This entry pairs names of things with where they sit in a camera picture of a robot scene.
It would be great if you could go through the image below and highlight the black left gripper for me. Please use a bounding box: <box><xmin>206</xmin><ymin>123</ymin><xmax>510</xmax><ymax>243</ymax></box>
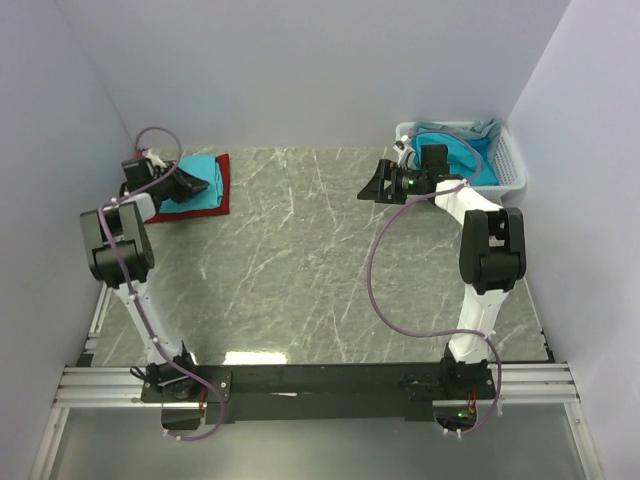
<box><xmin>149</xmin><ymin>162</ymin><xmax>209</xmax><ymax>205</ymax></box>

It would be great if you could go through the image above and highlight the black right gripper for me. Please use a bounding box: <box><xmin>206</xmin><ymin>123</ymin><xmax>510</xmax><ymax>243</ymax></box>
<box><xmin>357</xmin><ymin>160</ymin><xmax>428</xmax><ymax>206</ymax></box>

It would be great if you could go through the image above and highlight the light blue t-shirt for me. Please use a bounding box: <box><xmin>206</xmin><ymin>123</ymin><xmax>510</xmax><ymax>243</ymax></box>
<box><xmin>159</xmin><ymin>154</ymin><xmax>225</xmax><ymax>214</ymax></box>

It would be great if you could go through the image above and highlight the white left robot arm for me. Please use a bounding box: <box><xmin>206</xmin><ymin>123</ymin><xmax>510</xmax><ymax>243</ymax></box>
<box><xmin>80</xmin><ymin>156</ymin><xmax>210</xmax><ymax>402</ymax></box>

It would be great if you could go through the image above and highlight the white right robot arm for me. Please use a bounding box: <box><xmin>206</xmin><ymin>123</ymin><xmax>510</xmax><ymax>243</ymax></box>
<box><xmin>357</xmin><ymin>144</ymin><xmax>526</xmax><ymax>399</ymax></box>

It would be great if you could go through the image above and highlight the folded red t-shirt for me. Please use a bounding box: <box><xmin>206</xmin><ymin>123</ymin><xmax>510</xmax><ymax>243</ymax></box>
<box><xmin>146</xmin><ymin>153</ymin><xmax>231</xmax><ymax>224</ymax></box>

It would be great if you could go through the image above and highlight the blue t-shirt in basket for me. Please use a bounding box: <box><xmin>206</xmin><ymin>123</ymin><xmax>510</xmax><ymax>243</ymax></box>
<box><xmin>411</xmin><ymin>132</ymin><xmax>500</xmax><ymax>187</ymax></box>

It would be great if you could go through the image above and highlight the grey t-shirt in basket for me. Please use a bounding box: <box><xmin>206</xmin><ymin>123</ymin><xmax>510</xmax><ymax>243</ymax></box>
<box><xmin>414</xmin><ymin>118</ymin><xmax>502</xmax><ymax>141</ymax></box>

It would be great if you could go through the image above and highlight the white plastic laundry basket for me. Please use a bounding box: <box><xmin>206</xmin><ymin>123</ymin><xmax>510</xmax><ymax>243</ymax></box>
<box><xmin>395</xmin><ymin>121</ymin><xmax>526</xmax><ymax>201</ymax></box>

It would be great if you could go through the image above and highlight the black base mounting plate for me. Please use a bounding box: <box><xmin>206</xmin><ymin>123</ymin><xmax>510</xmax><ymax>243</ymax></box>
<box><xmin>129</xmin><ymin>360</ymin><xmax>498</xmax><ymax>429</ymax></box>

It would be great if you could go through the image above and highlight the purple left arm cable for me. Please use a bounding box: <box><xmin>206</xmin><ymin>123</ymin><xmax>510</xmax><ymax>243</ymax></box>
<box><xmin>97</xmin><ymin>126</ymin><xmax>232</xmax><ymax>444</ymax></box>

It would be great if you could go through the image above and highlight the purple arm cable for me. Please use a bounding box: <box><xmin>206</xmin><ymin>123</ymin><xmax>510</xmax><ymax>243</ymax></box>
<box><xmin>97</xmin><ymin>126</ymin><xmax>232</xmax><ymax>444</ymax></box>
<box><xmin>367</xmin><ymin>130</ymin><xmax>502</xmax><ymax>437</ymax></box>

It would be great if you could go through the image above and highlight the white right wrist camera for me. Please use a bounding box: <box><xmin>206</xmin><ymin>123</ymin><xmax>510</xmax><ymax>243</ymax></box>
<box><xmin>394</xmin><ymin>135</ymin><xmax>418</xmax><ymax>170</ymax></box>

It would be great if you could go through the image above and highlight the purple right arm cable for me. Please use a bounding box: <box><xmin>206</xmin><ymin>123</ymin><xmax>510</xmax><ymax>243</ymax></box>
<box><xmin>367</xmin><ymin>130</ymin><xmax>502</xmax><ymax>437</ymax></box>

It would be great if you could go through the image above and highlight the aluminium frame rail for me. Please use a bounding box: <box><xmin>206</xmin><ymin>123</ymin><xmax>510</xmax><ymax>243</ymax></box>
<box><xmin>53</xmin><ymin>364</ymin><xmax>580</xmax><ymax>409</ymax></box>

